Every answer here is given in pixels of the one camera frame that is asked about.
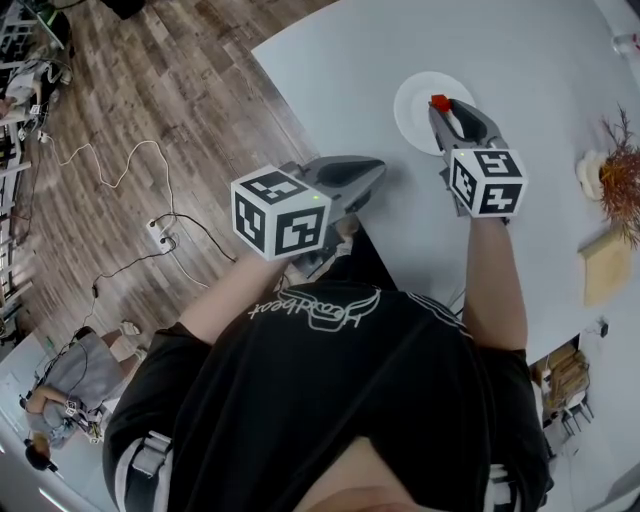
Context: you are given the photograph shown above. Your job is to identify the cardboard boxes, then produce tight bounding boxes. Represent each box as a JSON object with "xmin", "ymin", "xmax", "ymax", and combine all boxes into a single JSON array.
[{"xmin": 531, "ymin": 343, "xmax": 592, "ymax": 404}]

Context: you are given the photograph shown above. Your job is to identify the white metal rack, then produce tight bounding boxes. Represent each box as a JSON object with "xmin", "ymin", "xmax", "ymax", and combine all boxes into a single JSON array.
[{"xmin": 0, "ymin": 0, "xmax": 37, "ymax": 324}]

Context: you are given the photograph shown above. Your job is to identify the person's black trousers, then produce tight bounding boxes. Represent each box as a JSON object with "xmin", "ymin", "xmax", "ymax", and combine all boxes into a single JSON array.
[{"xmin": 319, "ymin": 227, "xmax": 401, "ymax": 301}]

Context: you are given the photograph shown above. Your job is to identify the black cable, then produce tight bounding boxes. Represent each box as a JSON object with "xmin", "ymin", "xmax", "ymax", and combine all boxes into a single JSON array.
[{"xmin": 91, "ymin": 212, "xmax": 237, "ymax": 324}]

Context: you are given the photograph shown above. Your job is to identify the beige wooden block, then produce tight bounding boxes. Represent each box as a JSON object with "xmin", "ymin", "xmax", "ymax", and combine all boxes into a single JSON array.
[{"xmin": 577, "ymin": 223, "xmax": 635, "ymax": 308}]

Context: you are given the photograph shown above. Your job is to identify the person's beige shoe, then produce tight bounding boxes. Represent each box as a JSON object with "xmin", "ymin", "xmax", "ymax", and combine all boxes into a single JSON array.
[{"xmin": 329, "ymin": 213, "xmax": 362, "ymax": 256}]

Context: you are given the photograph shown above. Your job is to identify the grey harness strap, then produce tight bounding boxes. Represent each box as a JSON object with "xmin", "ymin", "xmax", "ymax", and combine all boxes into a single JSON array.
[
  {"xmin": 130, "ymin": 430, "xmax": 175, "ymax": 477},
  {"xmin": 485, "ymin": 463, "xmax": 522, "ymax": 512}
]

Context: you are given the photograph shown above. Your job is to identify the person's right forearm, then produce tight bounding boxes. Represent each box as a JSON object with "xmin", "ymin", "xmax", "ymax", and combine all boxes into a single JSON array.
[{"xmin": 461, "ymin": 216, "xmax": 530, "ymax": 352}]

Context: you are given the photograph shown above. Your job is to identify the person's left forearm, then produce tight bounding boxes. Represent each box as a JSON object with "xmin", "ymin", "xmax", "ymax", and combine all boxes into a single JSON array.
[{"xmin": 177, "ymin": 248, "xmax": 304, "ymax": 347}]

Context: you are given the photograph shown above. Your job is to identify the orange dried plant decoration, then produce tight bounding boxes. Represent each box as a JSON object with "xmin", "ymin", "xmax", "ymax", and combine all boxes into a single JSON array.
[{"xmin": 598, "ymin": 103, "xmax": 640, "ymax": 237}]

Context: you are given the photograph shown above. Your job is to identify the person's black printed t-shirt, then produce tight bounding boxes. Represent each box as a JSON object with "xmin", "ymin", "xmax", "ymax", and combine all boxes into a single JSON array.
[{"xmin": 102, "ymin": 279, "xmax": 555, "ymax": 512}]

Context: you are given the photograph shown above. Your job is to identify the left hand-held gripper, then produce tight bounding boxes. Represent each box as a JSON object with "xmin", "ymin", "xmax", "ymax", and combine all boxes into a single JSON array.
[{"xmin": 230, "ymin": 155, "xmax": 389, "ymax": 262}]

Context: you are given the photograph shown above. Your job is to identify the white cable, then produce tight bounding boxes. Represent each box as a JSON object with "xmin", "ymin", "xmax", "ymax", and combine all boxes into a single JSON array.
[{"xmin": 42, "ymin": 139, "xmax": 211, "ymax": 290}]

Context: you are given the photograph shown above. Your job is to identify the white ceramic vase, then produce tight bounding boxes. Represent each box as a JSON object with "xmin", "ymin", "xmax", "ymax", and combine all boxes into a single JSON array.
[{"xmin": 574, "ymin": 149, "xmax": 607, "ymax": 202}]

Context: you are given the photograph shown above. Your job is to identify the white round plate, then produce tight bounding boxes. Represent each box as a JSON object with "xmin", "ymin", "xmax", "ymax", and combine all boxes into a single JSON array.
[{"xmin": 393, "ymin": 71, "xmax": 477, "ymax": 157}]

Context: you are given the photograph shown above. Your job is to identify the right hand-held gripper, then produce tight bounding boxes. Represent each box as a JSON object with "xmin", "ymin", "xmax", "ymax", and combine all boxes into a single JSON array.
[{"xmin": 427, "ymin": 98, "xmax": 529, "ymax": 220}]

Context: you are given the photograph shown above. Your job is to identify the white chair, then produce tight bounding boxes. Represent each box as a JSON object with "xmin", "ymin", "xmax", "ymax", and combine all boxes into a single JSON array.
[{"xmin": 542, "ymin": 389, "xmax": 597, "ymax": 437}]

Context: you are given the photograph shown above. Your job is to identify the white power strip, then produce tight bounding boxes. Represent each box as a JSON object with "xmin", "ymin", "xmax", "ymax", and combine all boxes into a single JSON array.
[{"xmin": 145, "ymin": 216, "xmax": 177, "ymax": 252}]

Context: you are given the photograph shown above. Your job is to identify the clear glass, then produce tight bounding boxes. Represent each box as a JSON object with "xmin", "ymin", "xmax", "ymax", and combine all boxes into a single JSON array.
[{"xmin": 612, "ymin": 30, "xmax": 640, "ymax": 57}]

